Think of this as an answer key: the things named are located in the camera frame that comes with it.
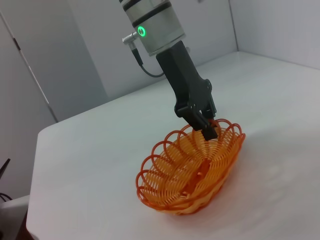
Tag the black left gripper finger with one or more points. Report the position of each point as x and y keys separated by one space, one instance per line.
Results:
x=200 y=122
x=211 y=111

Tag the orange plastic woven basket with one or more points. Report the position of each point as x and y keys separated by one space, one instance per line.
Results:
x=200 y=172

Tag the white wall trim strip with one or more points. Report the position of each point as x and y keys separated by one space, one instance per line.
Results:
x=33 y=75

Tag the grey background box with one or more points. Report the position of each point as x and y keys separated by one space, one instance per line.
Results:
x=12 y=220

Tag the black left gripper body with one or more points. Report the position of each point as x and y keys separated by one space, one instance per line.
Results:
x=182 y=80

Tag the black angled background object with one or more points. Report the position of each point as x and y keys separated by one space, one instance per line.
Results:
x=5 y=170

